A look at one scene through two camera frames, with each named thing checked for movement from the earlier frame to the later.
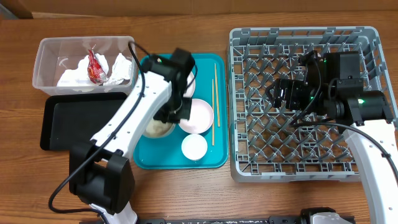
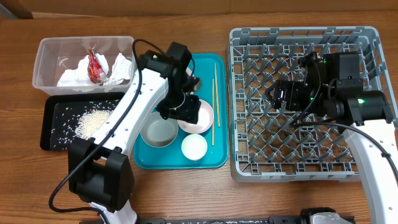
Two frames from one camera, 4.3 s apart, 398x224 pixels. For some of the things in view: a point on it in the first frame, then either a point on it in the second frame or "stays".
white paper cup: [194, 147] stays
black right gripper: [282, 94] stays
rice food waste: [156, 127] → [83, 121]
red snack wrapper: [96, 72] stays
